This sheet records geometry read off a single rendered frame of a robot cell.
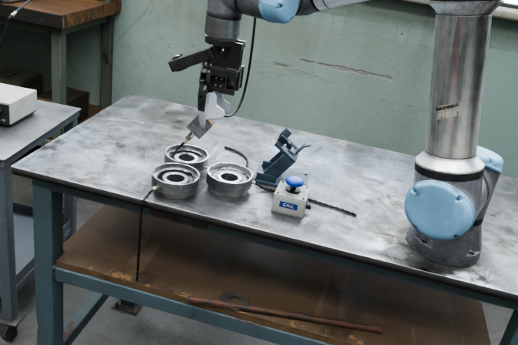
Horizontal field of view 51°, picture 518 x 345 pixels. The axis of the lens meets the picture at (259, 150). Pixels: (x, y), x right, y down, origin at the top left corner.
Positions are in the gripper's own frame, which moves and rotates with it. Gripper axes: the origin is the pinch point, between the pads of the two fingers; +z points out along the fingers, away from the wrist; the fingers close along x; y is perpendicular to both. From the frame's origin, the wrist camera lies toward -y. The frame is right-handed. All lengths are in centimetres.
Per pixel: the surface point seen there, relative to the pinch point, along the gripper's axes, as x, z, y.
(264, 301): -9.3, 38.3, 22.1
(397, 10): 155, -13, 45
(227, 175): -2.8, 11.0, 7.9
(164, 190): -16.0, 11.0, -2.5
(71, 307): 28, 93, -50
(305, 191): -6.2, 8.8, 26.4
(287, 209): -10.6, 11.9, 23.6
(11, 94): 30, 17, -71
